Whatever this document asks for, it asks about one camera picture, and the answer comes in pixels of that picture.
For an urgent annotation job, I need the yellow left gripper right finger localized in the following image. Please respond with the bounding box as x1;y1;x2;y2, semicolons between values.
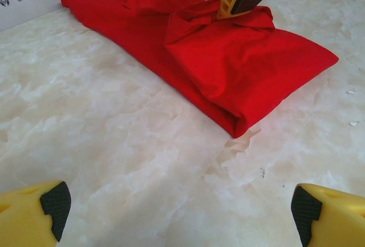
290;183;365;247

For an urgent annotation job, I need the red t-shirt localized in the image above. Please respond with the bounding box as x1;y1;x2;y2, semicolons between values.
59;0;340;139

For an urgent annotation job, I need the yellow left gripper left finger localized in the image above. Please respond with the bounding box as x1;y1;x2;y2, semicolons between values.
0;180;71;247

